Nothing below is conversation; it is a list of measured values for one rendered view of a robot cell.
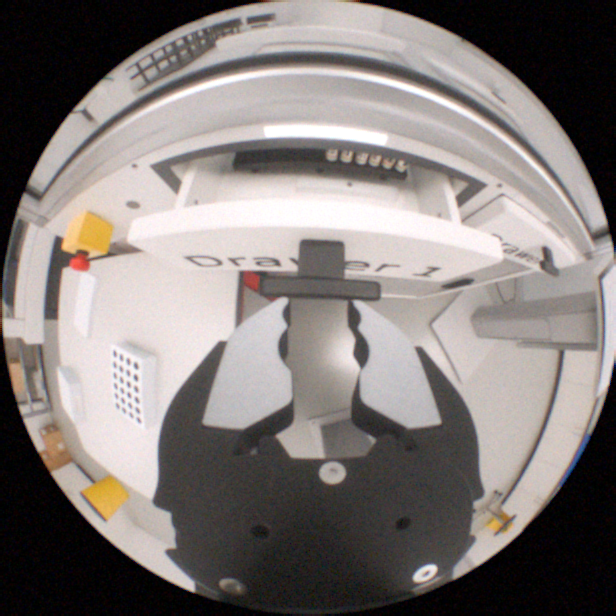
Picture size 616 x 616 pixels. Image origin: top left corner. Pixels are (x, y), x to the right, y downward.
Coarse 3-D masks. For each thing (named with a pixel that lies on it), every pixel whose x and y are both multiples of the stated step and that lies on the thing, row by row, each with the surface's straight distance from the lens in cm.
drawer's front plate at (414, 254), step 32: (160, 224) 16; (192, 224) 14; (224, 224) 13; (256, 224) 12; (288, 224) 12; (320, 224) 12; (352, 224) 12; (384, 224) 13; (416, 224) 14; (448, 224) 15; (160, 256) 21; (224, 256) 19; (256, 256) 18; (288, 256) 17; (352, 256) 17; (384, 256) 17; (416, 256) 17; (448, 256) 17; (480, 256) 18
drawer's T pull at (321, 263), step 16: (304, 240) 13; (320, 240) 13; (304, 256) 13; (320, 256) 13; (336, 256) 13; (304, 272) 13; (320, 272) 13; (336, 272) 13; (272, 288) 13; (288, 288) 13; (304, 288) 13; (320, 288) 13; (336, 288) 13; (352, 288) 13; (368, 288) 13
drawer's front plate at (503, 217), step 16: (496, 208) 24; (512, 208) 24; (464, 224) 28; (480, 224) 26; (496, 224) 26; (512, 224) 26; (528, 224) 27; (512, 240) 31; (528, 240) 32; (544, 240) 33; (560, 240) 39; (512, 256) 38; (560, 256) 42
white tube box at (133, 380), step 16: (112, 352) 39; (128, 352) 36; (144, 352) 37; (112, 368) 40; (128, 368) 37; (144, 368) 35; (112, 384) 42; (128, 384) 38; (144, 384) 36; (128, 400) 39; (144, 400) 37; (128, 416) 41; (144, 416) 38
